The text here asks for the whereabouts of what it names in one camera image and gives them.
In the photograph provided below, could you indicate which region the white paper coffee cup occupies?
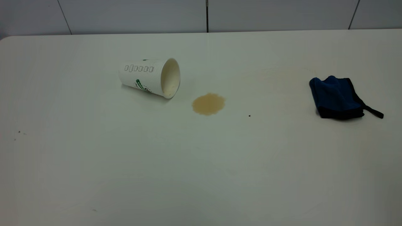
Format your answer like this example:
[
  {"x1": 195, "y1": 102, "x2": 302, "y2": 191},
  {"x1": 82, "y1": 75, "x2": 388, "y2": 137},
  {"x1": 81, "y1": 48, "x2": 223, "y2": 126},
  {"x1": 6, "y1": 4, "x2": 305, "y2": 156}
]
[{"x1": 118, "y1": 57, "x2": 181, "y2": 99}]

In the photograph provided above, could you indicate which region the blue cloth with black trim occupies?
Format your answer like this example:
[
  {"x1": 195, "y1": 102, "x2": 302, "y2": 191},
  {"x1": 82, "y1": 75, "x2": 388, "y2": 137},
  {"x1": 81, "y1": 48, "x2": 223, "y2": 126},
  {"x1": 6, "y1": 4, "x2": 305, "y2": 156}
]
[{"x1": 309, "y1": 75, "x2": 384, "y2": 120}]

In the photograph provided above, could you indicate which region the brown coffee spill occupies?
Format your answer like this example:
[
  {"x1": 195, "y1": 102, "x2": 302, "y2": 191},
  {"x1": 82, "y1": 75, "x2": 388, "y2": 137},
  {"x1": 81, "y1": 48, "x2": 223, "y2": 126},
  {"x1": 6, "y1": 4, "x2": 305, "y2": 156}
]
[{"x1": 192, "y1": 93, "x2": 226, "y2": 116}]

